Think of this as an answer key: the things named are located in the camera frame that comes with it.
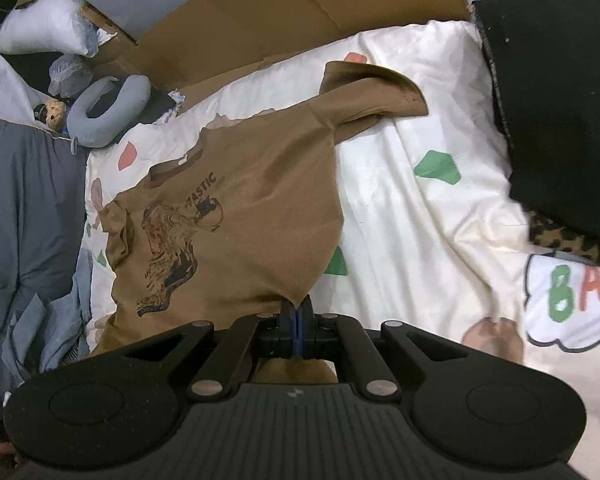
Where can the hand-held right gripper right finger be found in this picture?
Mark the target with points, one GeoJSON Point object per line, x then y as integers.
{"type": "Point", "coordinates": [304, 335]}

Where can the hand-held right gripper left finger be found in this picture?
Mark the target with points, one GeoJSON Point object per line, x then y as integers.
{"type": "Point", "coordinates": [289, 335]}

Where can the brown printed t-shirt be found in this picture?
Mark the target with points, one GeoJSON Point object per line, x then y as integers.
{"type": "Point", "coordinates": [240, 210]}

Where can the white printed bed blanket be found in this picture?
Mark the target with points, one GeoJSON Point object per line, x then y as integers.
{"type": "Point", "coordinates": [405, 235]}

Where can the light blue denim cloth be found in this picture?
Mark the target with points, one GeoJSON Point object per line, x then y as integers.
{"type": "Point", "coordinates": [60, 320]}

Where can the floral printed cloth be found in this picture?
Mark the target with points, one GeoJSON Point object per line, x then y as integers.
{"type": "Point", "coordinates": [172, 105]}

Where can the dark grey cloth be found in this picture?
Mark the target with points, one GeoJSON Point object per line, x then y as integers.
{"type": "Point", "coordinates": [152, 107]}

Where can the grey neck pillow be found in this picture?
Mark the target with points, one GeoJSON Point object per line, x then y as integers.
{"type": "Point", "coordinates": [135, 92]}

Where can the grey blue blanket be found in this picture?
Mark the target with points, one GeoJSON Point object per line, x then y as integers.
{"type": "Point", "coordinates": [25, 200]}

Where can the brown cardboard sheet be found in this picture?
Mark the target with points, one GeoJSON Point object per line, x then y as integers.
{"type": "Point", "coordinates": [280, 15]}

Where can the small doll toy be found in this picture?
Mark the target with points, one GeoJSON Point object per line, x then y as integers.
{"type": "Point", "coordinates": [55, 112]}

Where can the black leopard-lined garment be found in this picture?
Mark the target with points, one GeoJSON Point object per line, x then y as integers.
{"type": "Point", "coordinates": [560, 110]}

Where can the white plastic bag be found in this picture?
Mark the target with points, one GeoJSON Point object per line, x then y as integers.
{"type": "Point", "coordinates": [0, 85]}

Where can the white pillow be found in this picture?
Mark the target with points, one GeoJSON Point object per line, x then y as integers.
{"type": "Point", "coordinates": [45, 20]}

